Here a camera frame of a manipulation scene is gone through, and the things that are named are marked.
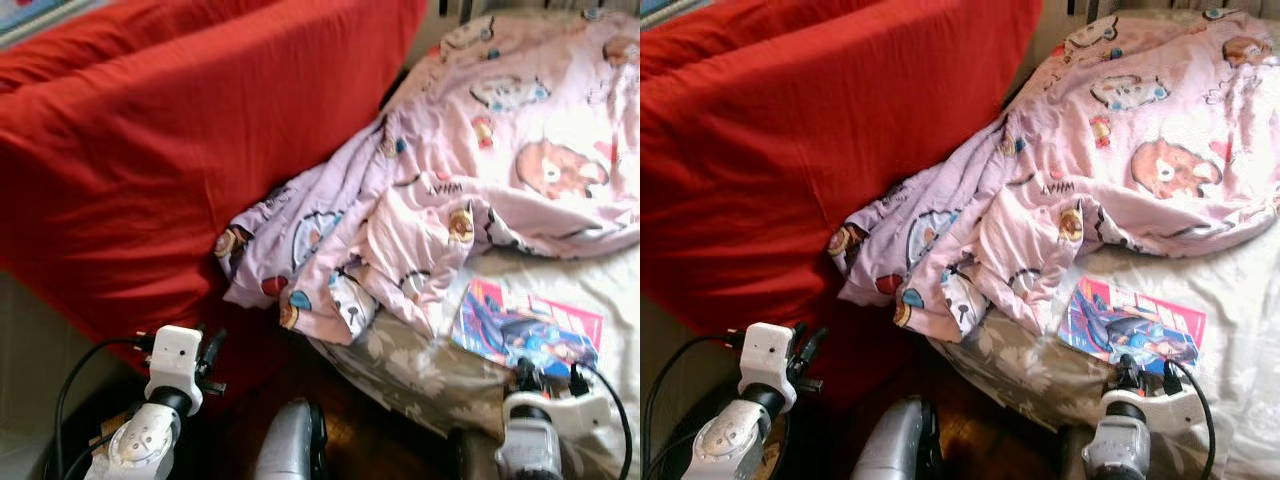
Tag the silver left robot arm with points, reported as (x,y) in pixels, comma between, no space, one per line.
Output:
(140,445)
(730,445)

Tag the grey pleated curtain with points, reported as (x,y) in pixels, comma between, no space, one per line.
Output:
(520,6)
(1150,5)

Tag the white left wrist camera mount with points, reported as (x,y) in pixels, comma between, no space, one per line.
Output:
(765,352)
(178,355)

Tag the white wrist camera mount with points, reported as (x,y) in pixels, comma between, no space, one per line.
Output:
(1175,408)
(580,410)
(765,352)
(178,355)

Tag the colourful comic book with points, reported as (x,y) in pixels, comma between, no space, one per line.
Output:
(530,330)
(1130,325)

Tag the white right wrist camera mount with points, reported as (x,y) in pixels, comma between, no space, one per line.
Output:
(1175,408)
(580,410)

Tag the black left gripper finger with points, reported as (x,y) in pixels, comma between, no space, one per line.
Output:
(797,345)
(216,350)
(815,350)
(201,350)

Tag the pink cartoon print blanket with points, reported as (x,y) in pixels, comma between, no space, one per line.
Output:
(1120,130)
(500,120)

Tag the large red cushion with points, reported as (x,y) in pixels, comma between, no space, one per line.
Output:
(780,180)
(700,35)
(150,180)
(100,50)

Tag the silver left robot leg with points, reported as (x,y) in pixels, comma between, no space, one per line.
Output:
(290,445)
(890,445)

